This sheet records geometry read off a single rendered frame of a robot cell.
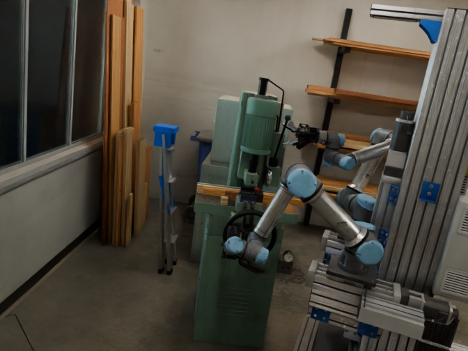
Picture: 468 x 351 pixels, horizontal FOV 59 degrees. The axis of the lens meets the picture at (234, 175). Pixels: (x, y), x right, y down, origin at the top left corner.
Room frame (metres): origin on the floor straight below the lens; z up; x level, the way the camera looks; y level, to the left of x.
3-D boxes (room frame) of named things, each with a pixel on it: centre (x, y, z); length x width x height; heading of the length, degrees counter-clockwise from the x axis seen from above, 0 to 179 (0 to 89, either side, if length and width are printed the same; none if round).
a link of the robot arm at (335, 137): (2.34, -0.53, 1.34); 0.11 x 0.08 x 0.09; 95
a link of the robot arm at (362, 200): (2.31, -0.77, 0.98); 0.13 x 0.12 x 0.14; 25
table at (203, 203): (2.29, -0.10, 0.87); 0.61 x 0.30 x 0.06; 95
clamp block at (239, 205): (2.20, -0.11, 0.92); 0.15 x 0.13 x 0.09; 95
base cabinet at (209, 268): (2.51, -0.09, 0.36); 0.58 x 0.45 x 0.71; 5
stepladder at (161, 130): (3.09, 0.50, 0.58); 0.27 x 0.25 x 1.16; 87
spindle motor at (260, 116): (2.39, -0.10, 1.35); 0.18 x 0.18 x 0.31
